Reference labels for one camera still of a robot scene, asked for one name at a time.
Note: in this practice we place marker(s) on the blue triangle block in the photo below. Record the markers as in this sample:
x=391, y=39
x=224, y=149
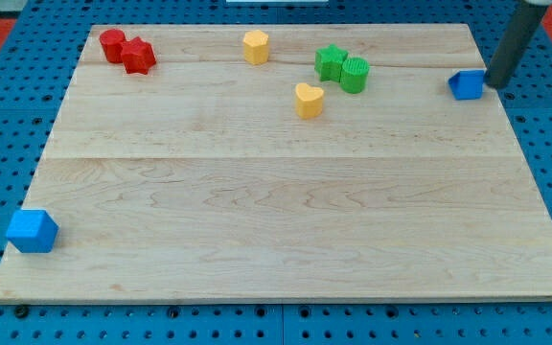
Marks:
x=467, y=84

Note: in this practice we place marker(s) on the yellow heart block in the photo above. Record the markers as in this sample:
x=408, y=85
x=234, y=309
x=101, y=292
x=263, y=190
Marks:
x=308, y=100

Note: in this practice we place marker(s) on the wooden board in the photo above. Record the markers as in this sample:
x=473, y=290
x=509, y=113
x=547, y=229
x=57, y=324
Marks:
x=198, y=183

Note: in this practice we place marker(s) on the green star block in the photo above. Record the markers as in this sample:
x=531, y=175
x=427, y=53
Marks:
x=328, y=62

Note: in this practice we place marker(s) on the green cylinder block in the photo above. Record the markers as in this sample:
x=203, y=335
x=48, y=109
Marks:
x=354, y=74

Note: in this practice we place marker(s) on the yellow hexagon block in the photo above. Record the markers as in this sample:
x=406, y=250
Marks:
x=256, y=47

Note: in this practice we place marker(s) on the red star block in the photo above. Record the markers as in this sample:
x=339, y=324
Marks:
x=137, y=56

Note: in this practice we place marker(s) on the red cylinder block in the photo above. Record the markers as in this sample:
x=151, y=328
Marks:
x=111, y=41

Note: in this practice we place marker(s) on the blue cube block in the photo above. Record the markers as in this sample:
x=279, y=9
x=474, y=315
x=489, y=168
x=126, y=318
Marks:
x=32, y=231

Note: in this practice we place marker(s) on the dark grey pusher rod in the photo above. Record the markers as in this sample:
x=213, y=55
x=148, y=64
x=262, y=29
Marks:
x=523, y=24

